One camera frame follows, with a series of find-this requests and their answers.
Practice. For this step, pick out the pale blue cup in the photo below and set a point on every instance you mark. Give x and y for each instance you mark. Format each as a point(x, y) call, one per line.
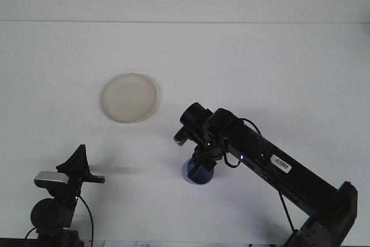
point(202, 179)

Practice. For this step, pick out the pale round plate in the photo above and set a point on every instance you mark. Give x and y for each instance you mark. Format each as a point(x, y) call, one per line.
point(128, 98)

